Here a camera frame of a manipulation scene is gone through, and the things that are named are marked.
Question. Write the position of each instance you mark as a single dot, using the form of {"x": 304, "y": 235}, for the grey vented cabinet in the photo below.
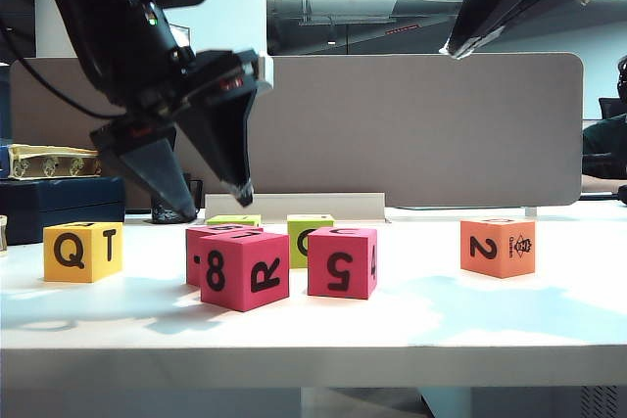
{"x": 539, "y": 403}

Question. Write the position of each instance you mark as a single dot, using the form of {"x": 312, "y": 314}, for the white divider foot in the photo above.
{"x": 531, "y": 211}

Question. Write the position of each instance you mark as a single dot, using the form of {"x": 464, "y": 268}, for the pink block 8 and R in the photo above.
{"x": 240, "y": 298}

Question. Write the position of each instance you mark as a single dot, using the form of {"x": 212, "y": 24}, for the brown desk divider panel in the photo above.
{"x": 392, "y": 119}

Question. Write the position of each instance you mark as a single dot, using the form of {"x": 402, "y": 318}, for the lime green block letter O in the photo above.
{"x": 294, "y": 227}

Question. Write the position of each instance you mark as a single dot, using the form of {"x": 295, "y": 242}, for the red ceiling sign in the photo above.
{"x": 402, "y": 29}

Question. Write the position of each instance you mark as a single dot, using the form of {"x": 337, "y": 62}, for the person in dark green shirt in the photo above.
{"x": 607, "y": 144}

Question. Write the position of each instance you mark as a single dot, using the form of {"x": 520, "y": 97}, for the lime green foam block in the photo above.
{"x": 230, "y": 220}

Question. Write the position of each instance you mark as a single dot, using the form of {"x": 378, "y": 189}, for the dark blue case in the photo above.
{"x": 63, "y": 207}

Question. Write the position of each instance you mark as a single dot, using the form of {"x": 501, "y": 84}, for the silver wall plate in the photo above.
{"x": 185, "y": 36}

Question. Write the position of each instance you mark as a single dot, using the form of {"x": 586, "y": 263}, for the small blue box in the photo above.
{"x": 4, "y": 163}

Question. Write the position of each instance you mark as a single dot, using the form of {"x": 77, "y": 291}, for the beige object with dark band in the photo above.
{"x": 3, "y": 237}

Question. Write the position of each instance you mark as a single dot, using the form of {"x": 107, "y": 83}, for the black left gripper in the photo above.
{"x": 215, "y": 70}

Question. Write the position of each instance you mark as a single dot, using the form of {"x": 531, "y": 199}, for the black office chair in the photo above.
{"x": 607, "y": 107}

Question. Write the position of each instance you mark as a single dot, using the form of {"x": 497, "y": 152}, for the pink block number 5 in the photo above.
{"x": 318, "y": 242}

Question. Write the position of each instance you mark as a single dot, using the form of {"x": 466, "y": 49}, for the small black object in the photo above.
{"x": 623, "y": 195}

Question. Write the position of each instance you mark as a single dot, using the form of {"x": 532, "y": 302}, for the black mug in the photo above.
{"x": 161, "y": 215}

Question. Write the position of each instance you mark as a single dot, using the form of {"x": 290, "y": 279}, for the pink block letter T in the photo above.
{"x": 192, "y": 273}

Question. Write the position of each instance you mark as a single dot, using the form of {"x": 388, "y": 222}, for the orange block number 2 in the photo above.
{"x": 495, "y": 266}

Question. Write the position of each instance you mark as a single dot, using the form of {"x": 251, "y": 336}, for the grey ceiling air duct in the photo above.
{"x": 343, "y": 9}

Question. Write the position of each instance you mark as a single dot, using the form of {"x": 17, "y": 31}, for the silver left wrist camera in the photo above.
{"x": 264, "y": 73}

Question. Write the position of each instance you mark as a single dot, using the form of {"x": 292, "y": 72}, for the yellow block letter Q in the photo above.
{"x": 73, "y": 273}

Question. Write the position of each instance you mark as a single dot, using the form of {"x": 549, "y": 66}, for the gold ornate box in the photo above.
{"x": 49, "y": 163}

